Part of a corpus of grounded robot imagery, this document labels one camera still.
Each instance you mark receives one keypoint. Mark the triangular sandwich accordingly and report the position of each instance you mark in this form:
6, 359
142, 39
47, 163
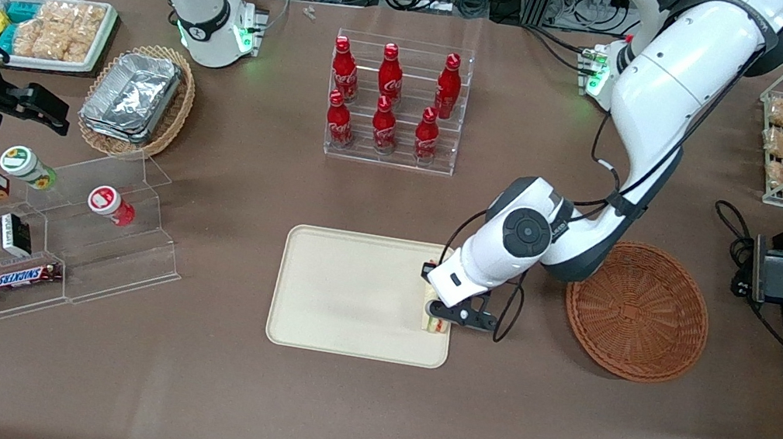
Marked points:
436, 327

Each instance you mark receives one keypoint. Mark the clear acrylic bottle rack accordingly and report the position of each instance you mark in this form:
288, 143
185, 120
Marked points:
405, 135

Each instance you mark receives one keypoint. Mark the green lidded cup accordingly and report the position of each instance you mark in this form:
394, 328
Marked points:
23, 164

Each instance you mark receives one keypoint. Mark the clear tape roll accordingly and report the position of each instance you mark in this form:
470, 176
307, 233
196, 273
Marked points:
474, 3

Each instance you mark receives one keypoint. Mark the small grey metal part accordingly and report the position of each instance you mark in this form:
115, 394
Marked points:
309, 12

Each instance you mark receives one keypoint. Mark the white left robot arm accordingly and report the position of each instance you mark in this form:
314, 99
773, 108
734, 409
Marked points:
665, 82

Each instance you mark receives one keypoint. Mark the red cola bottle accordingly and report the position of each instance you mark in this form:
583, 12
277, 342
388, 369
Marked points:
448, 87
426, 137
344, 71
339, 123
390, 76
384, 128

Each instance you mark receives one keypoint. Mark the white rectangular snack tray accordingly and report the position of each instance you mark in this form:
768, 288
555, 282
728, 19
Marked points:
39, 64

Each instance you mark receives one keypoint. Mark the Snickers chocolate bar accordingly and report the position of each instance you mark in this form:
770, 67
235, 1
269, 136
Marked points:
25, 276

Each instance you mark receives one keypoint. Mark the round brown wicker basket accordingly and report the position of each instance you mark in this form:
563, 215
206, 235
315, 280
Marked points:
640, 314

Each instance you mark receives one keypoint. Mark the small black box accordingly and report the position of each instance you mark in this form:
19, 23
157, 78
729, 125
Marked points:
16, 235

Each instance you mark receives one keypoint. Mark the clear rice cracker packet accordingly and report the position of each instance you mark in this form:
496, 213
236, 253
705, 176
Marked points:
74, 16
54, 44

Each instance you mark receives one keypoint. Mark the teal snack packet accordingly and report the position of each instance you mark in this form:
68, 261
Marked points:
21, 10
5, 37

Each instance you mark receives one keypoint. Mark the beige rectangular serving tray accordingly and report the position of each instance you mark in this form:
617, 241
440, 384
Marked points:
348, 293

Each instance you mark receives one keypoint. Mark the stacked aluminium foil containers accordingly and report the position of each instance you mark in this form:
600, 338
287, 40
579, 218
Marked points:
132, 96

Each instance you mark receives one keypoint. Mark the red lidded cup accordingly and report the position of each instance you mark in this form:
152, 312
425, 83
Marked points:
107, 202

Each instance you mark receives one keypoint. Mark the oval tan wicker basket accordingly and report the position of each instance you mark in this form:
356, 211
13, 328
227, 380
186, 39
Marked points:
176, 115

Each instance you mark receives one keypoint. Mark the clear acrylic stepped stand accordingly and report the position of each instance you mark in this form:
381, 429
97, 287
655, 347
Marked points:
102, 260

